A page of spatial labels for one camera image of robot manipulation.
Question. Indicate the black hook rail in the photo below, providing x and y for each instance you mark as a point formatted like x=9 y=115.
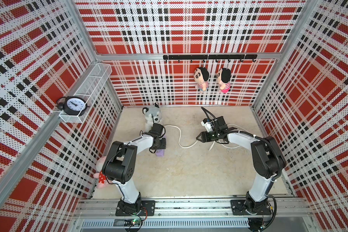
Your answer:
x=240 y=57

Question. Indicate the doll with pink shorts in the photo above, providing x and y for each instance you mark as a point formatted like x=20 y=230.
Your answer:
x=223 y=79

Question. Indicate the grey husky plush toy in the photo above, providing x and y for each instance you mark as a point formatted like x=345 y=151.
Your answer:
x=152 y=115

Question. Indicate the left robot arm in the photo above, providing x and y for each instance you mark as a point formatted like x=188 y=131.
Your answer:
x=119 y=166

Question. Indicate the doll with blue shorts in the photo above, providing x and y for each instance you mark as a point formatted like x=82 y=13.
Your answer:
x=201 y=77

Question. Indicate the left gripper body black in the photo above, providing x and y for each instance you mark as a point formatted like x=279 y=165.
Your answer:
x=162 y=144

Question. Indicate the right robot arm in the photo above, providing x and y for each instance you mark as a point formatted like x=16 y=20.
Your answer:
x=268 y=161

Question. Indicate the purple power strip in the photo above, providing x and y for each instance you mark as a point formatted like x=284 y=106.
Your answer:
x=160 y=152

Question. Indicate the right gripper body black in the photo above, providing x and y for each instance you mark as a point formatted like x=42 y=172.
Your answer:
x=213 y=135

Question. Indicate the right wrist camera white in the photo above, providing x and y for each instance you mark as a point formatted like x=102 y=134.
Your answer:
x=208 y=124

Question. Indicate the white wire basket shelf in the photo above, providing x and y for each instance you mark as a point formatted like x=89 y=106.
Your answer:
x=91 y=86

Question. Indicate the black alarm clock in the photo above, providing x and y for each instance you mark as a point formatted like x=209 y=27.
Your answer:
x=72 y=106

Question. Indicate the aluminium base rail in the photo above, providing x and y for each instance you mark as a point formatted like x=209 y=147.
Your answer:
x=198 y=213

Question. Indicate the pink plush toy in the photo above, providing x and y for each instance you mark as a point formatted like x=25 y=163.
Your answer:
x=102 y=182

